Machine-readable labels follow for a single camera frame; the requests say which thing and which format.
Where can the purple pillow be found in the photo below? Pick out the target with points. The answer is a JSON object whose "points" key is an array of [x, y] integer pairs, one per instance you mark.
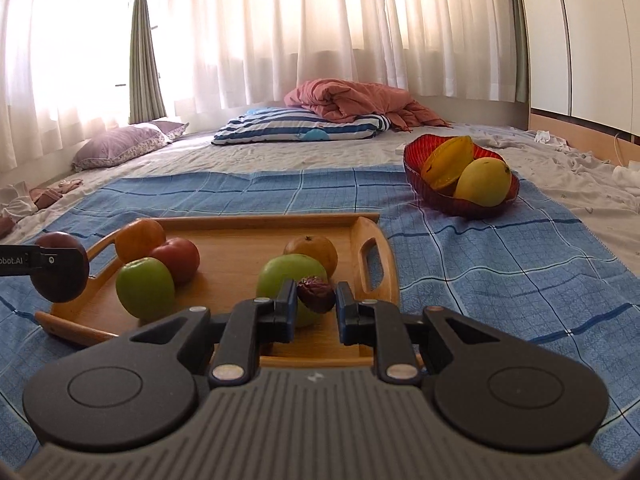
{"points": [[116, 146]]}

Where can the wooden serving tray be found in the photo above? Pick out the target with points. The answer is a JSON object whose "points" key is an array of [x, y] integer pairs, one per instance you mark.
{"points": [[233, 250]]}

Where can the pink clothes at left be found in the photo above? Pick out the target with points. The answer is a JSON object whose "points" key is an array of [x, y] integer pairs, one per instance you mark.
{"points": [[18, 201]]}

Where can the pink blanket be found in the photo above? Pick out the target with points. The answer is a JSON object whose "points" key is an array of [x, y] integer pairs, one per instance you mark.
{"points": [[338, 100]]}

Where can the blue striped pillow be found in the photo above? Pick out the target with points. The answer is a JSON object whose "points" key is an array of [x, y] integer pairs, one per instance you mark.
{"points": [[294, 124]]}

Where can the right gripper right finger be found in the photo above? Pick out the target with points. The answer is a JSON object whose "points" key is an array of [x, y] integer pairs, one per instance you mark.
{"points": [[378, 324]]}

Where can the dark red plum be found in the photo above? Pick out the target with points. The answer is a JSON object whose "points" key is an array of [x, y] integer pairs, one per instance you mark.
{"points": [[59, 288]]}

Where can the dried red date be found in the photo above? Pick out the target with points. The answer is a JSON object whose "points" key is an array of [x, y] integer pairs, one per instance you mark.
{"points": [[316, 294]]}

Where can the white crumpled cloth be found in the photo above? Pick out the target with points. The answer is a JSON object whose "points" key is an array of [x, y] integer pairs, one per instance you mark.
{"points": [[546, 138]]}

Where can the orange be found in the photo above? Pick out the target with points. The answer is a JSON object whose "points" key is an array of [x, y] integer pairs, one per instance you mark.
{"points": [[315, 246], [138, 239]]}

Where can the white wardrobe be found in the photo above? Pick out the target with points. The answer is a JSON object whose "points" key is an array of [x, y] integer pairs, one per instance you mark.
{"points": [[584, 60]]}

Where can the red apple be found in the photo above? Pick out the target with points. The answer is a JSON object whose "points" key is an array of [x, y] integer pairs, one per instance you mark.
{"points": [[181, 258]]}

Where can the white sheer curtain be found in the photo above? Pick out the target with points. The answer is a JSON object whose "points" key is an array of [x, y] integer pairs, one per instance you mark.
{"points": [[65, 63]]}

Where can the orange starfruit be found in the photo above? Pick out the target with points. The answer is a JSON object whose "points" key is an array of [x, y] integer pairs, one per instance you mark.
{"points": [[447, 162]]}

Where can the green drape curtain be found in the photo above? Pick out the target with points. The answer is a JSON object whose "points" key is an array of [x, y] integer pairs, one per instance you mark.
{"points": [[145, 98]]}

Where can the yellow mango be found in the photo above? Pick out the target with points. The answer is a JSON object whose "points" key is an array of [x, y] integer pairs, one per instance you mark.
{"points": [[485, 181]]}

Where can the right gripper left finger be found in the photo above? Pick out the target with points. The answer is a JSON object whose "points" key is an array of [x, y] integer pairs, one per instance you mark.
{"points": [[238, 336]]}

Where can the red glass fruit bowl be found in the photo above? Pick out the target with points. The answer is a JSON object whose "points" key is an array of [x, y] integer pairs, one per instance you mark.
{"points": [[416, 153]]}

